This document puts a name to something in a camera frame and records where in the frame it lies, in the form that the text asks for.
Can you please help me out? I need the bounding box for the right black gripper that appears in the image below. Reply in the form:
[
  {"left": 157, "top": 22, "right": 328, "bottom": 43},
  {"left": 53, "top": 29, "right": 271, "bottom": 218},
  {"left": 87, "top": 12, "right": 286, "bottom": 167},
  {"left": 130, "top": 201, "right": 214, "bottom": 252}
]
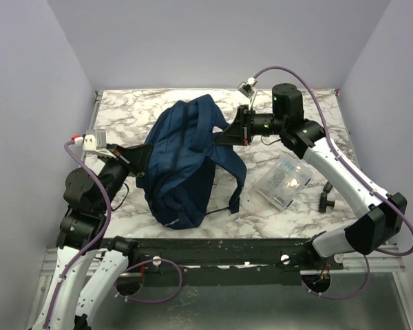
[{"left": 218, "top": 104, "right": 287, "bottom": 145}]

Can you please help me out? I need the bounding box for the navy blue student backpack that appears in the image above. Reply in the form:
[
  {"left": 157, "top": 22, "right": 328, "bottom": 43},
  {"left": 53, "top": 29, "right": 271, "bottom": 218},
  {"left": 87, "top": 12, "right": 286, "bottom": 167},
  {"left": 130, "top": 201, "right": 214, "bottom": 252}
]
[{"left": 136, "top": 94, "right": 247, "bottom": 230}]

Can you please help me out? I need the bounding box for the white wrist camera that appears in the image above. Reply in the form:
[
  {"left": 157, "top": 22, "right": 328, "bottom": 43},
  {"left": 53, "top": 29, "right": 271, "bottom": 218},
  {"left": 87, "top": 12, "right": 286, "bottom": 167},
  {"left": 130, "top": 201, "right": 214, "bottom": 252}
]
[
  {"left": 237, "top": 77, "right": 257, "bottom": 110},
  {"left": 71, "top": 129, "right": 107, "bottom": 153}
]

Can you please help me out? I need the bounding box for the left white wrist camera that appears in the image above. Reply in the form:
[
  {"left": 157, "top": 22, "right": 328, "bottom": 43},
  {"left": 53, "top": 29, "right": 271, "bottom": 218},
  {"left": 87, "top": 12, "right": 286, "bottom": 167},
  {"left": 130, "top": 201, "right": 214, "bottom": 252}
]
[{"left": 71, "top": 129, "right": 107, "bottom": 153}]

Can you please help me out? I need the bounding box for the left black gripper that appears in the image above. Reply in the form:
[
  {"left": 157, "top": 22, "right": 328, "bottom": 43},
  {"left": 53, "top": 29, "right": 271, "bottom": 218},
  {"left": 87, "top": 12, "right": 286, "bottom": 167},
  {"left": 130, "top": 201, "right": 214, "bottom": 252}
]
[{"left": 96, "top": 142, "right": 152, "bottom": 212}]

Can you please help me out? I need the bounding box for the clear plastic pencil case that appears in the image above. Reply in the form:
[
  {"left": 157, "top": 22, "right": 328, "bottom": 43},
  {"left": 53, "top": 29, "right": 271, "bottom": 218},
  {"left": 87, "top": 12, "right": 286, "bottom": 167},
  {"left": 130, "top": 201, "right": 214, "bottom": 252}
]
[{"left": 255, "top": 154, "right": 313, "bottom": 210}]

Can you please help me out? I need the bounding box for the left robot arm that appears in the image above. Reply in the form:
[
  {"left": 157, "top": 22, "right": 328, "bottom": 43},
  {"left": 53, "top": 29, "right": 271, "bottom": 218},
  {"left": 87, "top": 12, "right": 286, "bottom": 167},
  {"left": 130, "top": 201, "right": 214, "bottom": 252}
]
[{"left": 33, "top": 141, "right": 153, "bottom": 329}]

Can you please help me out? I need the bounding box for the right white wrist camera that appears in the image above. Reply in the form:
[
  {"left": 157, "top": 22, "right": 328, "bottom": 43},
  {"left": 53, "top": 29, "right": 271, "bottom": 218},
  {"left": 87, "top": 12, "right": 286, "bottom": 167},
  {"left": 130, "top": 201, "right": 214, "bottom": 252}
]
[{"left": 237, "top": 77, "right": 257, "bottom": 110}]

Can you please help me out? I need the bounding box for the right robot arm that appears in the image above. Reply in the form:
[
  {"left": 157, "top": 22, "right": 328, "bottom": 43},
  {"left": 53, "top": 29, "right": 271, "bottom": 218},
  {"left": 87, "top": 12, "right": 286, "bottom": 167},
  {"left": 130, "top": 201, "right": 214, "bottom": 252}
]
[{"left": 216, "top": 83, "right": 407, "bottom": 270}]

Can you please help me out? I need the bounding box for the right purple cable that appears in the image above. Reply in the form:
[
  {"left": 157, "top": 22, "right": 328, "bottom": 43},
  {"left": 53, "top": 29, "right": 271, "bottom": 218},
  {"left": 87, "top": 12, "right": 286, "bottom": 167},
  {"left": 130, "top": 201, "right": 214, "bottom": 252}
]
[{"left": 253, "top": 65, "right": 413, "bottom": 300}]

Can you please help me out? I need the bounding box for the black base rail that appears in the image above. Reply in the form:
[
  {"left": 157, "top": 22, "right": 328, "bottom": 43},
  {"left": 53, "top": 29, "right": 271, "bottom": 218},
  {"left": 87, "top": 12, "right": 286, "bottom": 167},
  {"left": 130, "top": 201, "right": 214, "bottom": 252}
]
[{"left": 99, "top": 236, "right": 388, "bottom": 286}]

